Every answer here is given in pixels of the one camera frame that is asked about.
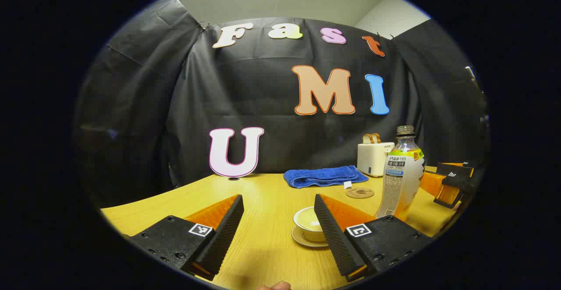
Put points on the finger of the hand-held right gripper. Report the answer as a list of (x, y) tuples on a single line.
[(450, 191), (456, 171)]

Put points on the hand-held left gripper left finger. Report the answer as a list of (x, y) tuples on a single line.
[(223, 233)]

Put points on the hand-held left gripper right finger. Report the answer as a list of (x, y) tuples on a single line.
[(333, 233)]

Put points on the white ceramic teacup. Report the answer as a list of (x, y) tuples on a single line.
[(313, 235)]

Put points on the round cork coaster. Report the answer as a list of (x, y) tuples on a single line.
[(360, 192)]

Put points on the clear water bottle white label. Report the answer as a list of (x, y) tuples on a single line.
[(401, 180)]

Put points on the white ceramic saucer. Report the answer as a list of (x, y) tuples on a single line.
[(302, 240)]

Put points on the blue folded towel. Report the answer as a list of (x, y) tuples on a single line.
[(322, 177)]

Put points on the white toaster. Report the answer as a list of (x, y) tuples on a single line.
[(372, 160)]

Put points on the toast bread slice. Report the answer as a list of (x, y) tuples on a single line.
[(376, 138), (367, 139)]

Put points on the black backdrop cloth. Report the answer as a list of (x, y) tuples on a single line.
[(263, 84)]

